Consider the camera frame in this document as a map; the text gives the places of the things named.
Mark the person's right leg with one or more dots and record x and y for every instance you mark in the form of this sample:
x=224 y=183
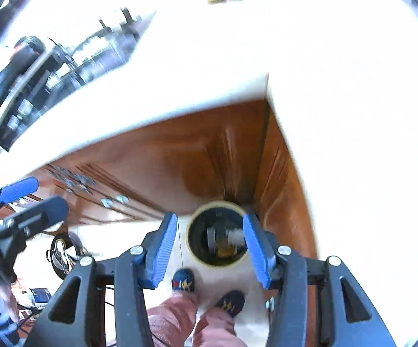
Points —
x=214 y=332

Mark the black glass gas stove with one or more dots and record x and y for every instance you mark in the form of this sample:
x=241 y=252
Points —
x=93 y=58

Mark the yellow packet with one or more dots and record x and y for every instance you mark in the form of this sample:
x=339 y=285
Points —
x=216 y=0

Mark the brown wooden cabinet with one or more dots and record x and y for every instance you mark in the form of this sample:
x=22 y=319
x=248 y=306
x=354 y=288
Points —
x=180 y=151

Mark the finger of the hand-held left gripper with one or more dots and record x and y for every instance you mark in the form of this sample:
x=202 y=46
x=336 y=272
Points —
x=46 y=209
x=17 y=189

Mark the white cabinet knob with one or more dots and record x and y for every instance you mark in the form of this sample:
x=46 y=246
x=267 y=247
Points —
x=121 y=198
x=270 y=303
x=106 y=201

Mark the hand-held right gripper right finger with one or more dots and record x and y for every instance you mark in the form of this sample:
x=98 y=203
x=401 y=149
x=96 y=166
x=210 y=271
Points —
x=256 y=249

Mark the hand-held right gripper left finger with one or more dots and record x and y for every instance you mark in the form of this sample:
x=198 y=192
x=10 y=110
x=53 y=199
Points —
x=164 y=245

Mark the metal stove knob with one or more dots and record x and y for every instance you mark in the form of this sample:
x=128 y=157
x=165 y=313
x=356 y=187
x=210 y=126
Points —
x=12 y=123
x=24 y=108

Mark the person's shoe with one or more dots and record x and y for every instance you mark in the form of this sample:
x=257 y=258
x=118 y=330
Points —
x=230 y=303
x=183 y=281

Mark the person's leg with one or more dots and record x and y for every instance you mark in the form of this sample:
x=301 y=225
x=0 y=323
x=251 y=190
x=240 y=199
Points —
x=173 y=318
x=214 y=332

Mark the person's left shoe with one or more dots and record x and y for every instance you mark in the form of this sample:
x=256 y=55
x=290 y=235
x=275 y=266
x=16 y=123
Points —
x=183 y=281

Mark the beige round bin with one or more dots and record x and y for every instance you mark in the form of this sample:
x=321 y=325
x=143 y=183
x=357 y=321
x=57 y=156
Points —
x=198 y=224

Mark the person's left leg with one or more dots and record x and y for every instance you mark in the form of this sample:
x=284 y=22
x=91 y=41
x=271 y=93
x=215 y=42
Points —
x=173 y=318

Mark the person's right shoe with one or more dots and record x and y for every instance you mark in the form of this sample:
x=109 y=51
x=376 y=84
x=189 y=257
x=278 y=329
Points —
x=230 y=303

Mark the black round pot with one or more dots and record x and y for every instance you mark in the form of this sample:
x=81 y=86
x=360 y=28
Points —
x=64 y=256

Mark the small blue box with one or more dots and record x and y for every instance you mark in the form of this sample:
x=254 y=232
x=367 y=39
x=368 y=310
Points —
x=40 y=295

